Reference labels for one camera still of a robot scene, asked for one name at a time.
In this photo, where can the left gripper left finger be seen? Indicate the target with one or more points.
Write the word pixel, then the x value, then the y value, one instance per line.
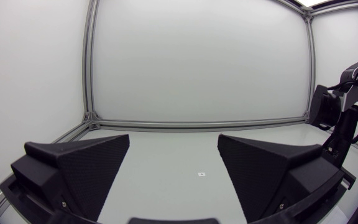
pixel 89 174

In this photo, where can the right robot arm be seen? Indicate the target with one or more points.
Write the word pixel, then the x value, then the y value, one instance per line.
pixel 357 77

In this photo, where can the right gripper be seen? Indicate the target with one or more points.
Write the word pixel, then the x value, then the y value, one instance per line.
pixel 345 133

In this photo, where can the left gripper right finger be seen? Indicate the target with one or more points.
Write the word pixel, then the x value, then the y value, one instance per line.
pixel 256 177

